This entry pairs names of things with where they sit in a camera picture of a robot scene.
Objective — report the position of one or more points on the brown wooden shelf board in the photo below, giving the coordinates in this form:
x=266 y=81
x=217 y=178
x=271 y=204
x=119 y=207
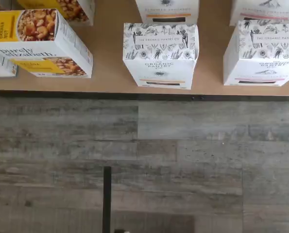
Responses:
x=107 y=60

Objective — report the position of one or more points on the long black floor tape strip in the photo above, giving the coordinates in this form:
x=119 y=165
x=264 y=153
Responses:
x=107 y=199

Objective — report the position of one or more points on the white box with blue print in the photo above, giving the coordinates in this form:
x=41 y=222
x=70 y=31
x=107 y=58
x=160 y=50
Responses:
x=1 y=68

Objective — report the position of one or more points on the white box with pink strip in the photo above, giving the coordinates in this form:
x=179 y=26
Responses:
x=260 y=60
x=263 y=12

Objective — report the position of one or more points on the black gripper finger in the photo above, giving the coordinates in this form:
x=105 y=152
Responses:
x=119 y=230

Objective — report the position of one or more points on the white box with yellow strip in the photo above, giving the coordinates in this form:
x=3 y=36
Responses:
x=158 y=55
x=168 y=11

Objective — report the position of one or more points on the yellow granola cereal box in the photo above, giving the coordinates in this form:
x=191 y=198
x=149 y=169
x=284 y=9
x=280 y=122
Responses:
x=71 y=11
x=37 y=43

